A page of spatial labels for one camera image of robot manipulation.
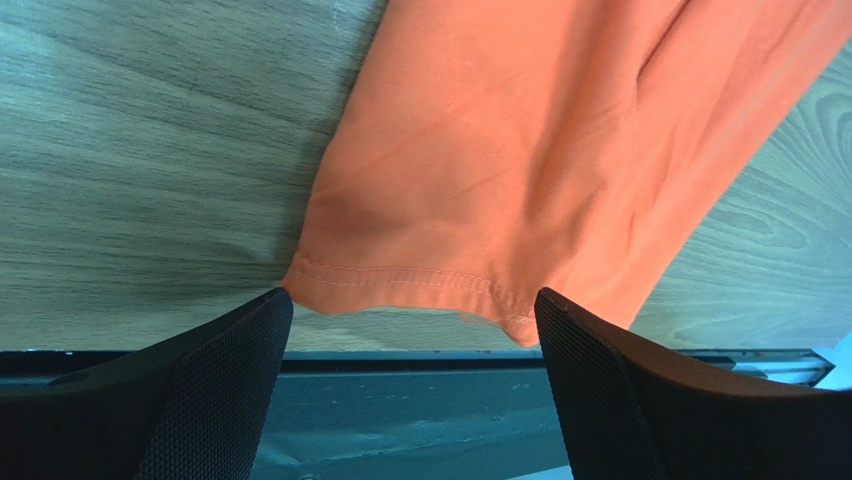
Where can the orange t shirt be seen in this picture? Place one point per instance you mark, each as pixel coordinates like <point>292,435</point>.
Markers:
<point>490,149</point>

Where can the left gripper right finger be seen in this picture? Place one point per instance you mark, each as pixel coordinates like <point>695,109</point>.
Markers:
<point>666,419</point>

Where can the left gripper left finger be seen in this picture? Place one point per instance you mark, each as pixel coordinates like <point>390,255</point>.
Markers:
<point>189,407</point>

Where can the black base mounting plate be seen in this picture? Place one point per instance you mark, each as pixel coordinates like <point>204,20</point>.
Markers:
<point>583,408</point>

